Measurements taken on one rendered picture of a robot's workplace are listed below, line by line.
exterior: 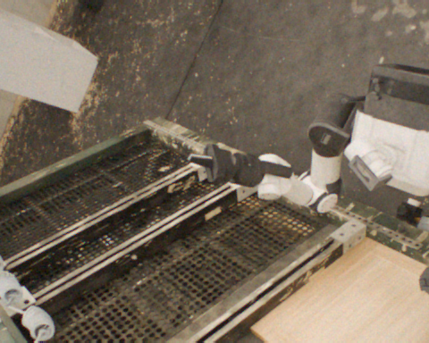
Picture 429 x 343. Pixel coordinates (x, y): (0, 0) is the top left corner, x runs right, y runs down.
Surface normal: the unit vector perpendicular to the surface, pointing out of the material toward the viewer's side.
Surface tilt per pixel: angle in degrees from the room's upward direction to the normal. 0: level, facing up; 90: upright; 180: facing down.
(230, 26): 0
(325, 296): 52
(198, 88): 0
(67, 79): 90
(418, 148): 23
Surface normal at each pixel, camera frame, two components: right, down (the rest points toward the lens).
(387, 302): -0.13, -0.80
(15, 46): 0.58, 0.52
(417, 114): -0.76, 0.24
